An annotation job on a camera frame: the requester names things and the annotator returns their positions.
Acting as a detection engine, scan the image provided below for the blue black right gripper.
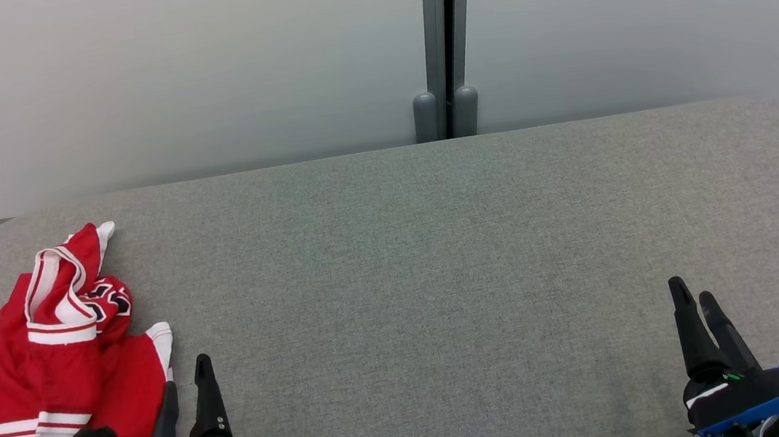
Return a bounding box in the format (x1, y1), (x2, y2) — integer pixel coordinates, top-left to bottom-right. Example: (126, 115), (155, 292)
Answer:
(668, 265), (779, 437)

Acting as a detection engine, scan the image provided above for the grey cylinder post cap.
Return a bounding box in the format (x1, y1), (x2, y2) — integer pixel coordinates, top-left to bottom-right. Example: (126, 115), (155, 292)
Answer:
(448, 84), (483, 138)
(410, 90), (442, 144)

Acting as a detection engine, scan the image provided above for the grey metal partition post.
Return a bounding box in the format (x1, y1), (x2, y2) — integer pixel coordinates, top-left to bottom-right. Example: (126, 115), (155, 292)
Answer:
(416, 0), (490, 143)

